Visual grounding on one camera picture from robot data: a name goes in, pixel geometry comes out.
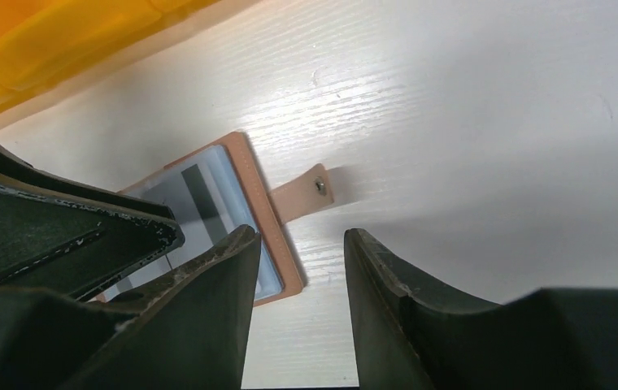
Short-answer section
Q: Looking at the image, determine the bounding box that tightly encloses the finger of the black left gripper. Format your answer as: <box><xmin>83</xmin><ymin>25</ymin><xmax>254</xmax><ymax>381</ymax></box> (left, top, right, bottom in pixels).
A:
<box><xmin>0</xmin><ymin>145</ymin><xmax>185</xmax><ymax>301</ymax></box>

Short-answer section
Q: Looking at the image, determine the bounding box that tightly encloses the silver magnetic stripe card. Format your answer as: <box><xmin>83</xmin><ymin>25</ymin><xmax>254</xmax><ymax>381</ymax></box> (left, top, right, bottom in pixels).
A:
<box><xmin>101</xmin><ymin>163</ymin><xmax>235</xmax><ymax>302</ymax></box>

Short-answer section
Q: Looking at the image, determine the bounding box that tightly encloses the tan leather card holder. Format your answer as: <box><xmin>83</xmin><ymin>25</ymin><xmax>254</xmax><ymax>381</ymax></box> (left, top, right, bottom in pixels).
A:
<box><xmin>122</xmin><ymin>132</ymin><xmax>334</xmax><ymax>306</ymax></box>

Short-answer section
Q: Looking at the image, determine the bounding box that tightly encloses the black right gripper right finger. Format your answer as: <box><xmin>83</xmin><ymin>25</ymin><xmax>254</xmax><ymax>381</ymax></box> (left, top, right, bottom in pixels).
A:
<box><xmin>344</xmin><ymin>228</ymin><xmax>618</xmax><ymax>389</ymax></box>

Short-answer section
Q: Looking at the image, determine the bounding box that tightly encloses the yellow three-compartment plastic bin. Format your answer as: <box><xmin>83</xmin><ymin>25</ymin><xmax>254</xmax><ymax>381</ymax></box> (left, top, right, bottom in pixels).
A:
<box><xmin>0</xmin><ymin>0</ymin><xmax>210</xmax><ymax>113</ymax></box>

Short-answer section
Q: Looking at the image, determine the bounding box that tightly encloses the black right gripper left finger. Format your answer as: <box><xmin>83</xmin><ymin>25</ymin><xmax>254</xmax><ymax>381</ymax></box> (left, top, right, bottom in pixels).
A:
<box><xmin>0</xmin><ymin>225</ymin><xmax>261</xmax><ymax>389</ymax></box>

